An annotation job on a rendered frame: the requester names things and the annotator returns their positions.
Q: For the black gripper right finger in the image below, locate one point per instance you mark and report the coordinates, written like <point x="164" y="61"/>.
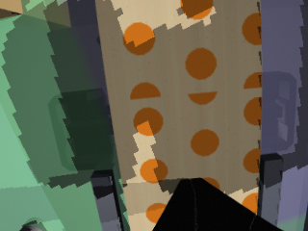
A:
<point x="216" y="211"/>

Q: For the grey short cylinder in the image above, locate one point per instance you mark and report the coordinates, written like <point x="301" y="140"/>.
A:
<point x="29" y="228"/>

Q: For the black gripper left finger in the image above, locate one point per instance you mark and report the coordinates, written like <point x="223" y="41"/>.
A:
<point x="180" y="212"/>

